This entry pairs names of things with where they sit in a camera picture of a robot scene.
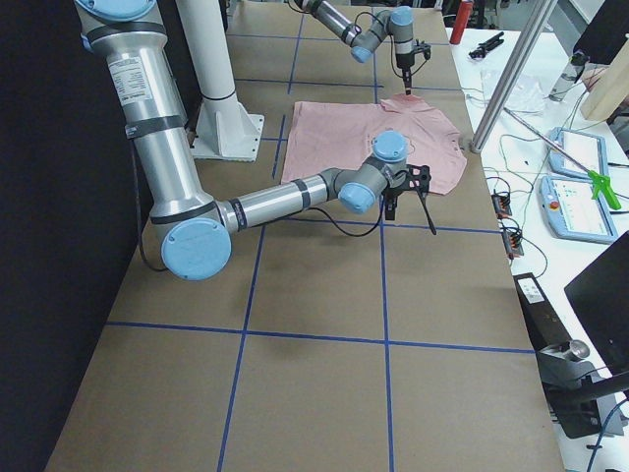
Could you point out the lower orange connector board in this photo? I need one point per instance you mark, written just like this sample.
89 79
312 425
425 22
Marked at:
512 240

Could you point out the upper blue teach pendant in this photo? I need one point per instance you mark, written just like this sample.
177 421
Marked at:
588 149

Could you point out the blue teach pendant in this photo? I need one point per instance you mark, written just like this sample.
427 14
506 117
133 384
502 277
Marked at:
588 149
572 214

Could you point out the black power box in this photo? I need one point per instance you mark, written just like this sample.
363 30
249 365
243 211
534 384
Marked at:
543 324

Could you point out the wooden beam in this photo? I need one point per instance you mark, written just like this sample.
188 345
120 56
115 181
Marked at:
606 40

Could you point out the pink Snoopy t-shirt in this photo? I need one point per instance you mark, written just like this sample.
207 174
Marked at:
325 135

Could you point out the green plastic clamp stick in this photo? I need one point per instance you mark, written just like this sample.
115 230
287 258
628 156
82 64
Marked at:
601 183

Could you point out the black pliers tool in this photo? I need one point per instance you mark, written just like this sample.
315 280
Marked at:
484 48

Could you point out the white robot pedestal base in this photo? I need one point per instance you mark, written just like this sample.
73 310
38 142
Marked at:
224 130

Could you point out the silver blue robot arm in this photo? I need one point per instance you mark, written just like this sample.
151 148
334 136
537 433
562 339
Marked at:
194 228
396 24

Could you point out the red cylinder bottle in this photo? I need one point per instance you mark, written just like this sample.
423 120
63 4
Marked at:
462 17

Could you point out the black monitor corner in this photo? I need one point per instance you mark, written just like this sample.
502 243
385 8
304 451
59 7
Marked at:
598 296

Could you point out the clear water bottle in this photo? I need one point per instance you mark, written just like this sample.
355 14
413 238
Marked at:
570 75

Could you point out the upper orange connector board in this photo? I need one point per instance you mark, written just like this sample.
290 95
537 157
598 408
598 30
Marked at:
501 204

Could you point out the aluminium frame post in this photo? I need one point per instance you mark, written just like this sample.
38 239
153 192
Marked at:
517 60

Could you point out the black metal stand clamp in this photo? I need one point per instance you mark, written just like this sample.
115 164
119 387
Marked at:
582 401

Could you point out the orange connector board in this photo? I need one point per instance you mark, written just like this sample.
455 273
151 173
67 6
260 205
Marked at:
501 204
512 240

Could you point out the clear plastic bag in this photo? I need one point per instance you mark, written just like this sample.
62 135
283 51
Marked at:
526 96

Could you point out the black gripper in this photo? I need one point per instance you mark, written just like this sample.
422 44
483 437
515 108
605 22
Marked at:
404 61
391 193

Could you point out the lower blue teach pendant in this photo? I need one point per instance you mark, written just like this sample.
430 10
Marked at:
572 214

